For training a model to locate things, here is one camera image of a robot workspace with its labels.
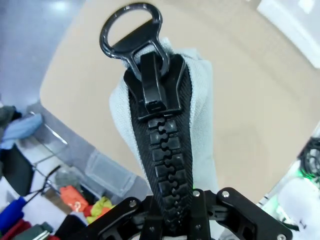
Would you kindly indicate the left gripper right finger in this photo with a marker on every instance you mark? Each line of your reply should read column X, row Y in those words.
column 240, row 215

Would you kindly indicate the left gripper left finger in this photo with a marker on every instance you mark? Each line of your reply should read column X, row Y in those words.
column 120, row 220

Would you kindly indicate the grey pouch with black zipper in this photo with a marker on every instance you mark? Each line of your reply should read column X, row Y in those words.
column 200, row 105

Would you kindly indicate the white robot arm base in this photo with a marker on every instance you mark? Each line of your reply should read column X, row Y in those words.
column 297, row 195

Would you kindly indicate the yellow-green cloth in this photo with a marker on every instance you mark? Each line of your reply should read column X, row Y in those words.
column 100, row 208

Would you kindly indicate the clear plastic storage box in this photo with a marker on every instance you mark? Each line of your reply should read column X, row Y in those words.
column 107, row 172

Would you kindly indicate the orange fabric item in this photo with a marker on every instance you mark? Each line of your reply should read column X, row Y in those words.
column 72, row 198

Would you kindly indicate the grey knitted item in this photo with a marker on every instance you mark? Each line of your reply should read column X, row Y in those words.
column 67, row 178

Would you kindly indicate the red fabric item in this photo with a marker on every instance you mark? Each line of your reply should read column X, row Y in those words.
column 15, row 231

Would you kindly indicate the blue cylindrical item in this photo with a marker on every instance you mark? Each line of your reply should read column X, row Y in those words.
column 12, row 208

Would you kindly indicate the light blue cloth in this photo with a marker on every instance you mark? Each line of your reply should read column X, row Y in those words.
column 21, row 127

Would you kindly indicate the white perforated plastic basket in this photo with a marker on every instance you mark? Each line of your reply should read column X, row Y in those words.
column 292, row 22

